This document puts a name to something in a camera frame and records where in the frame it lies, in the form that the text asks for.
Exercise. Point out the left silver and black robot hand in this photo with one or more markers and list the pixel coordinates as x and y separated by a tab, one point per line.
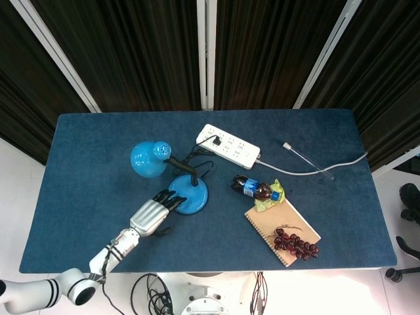
149	215

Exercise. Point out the blue gooseneck desk lamp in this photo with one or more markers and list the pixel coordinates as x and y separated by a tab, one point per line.
193	197

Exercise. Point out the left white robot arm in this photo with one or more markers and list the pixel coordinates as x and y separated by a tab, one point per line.
126	243

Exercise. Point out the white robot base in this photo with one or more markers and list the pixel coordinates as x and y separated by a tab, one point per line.
203	295

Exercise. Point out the blue velvet table cloth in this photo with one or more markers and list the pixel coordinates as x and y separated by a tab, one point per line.
98	164

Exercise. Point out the cola bottle with blue label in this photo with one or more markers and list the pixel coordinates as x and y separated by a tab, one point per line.
251	187

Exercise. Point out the white power strip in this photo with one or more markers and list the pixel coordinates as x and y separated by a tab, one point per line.
236	151

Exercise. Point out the crumpled yellow-green wrapper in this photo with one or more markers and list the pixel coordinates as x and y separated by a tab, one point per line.
262	205

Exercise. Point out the brown spiral notebook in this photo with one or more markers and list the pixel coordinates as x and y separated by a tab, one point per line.
279	216

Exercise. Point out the bunch of red grapes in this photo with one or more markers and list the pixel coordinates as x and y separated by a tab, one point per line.
295	244

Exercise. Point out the glass tube with white cap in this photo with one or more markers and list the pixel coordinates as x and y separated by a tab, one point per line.
287	145

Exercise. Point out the dark brown curtain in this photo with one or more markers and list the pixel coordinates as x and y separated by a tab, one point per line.
131	55
269	55
23	92
387	82

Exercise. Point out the black office chair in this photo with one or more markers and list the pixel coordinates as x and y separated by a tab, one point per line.
410	197

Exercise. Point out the white frame post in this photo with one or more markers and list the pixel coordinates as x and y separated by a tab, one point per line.
206	52
325	55
55	52

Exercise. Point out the white frame foot bar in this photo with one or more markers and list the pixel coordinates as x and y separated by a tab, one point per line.
397	160

